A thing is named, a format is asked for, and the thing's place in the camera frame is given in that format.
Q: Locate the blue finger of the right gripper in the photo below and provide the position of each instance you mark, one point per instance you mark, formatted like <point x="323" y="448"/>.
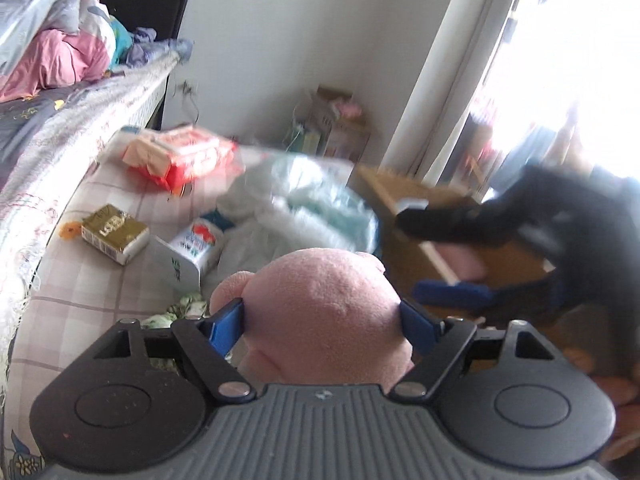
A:
<point x="463" y="295"/>
<point x="427" y="208"/>

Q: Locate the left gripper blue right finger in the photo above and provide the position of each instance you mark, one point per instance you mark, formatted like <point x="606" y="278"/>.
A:
<point x="422" y="329"/>

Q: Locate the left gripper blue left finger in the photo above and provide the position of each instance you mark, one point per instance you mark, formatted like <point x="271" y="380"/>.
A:
<point x="224" y="328"/>

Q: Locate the pink plush toy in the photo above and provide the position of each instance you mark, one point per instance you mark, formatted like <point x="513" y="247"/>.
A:
<point x="319" y="316"/>

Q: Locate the brown cardboard box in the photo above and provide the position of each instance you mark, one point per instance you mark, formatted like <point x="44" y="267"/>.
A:
<point x="416" y="249"/>

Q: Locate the white carton with red print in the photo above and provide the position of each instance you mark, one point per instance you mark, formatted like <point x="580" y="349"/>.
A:
<point x="189" y="256"/>

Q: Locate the white and blue plastic bag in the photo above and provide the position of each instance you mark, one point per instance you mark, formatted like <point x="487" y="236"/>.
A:
<point x="283" y="204"/>

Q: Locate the gold tissue pack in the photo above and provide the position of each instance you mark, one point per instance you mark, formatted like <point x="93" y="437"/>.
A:
<point x="115" y="233"/>

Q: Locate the red tissue pack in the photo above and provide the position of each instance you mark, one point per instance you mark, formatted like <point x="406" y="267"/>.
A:
<point x="173" y="158"/>

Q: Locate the teal cloth on bed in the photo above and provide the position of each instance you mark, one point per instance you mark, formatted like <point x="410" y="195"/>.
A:
<point x="123" y="41"/>

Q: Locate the pink and grey quilt pile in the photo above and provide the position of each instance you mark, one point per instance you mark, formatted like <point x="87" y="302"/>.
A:
<point x="48" y="44"/>

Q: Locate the bags against the wall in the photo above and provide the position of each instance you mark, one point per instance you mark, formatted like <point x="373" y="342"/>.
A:
<point x="328" y="122"/>

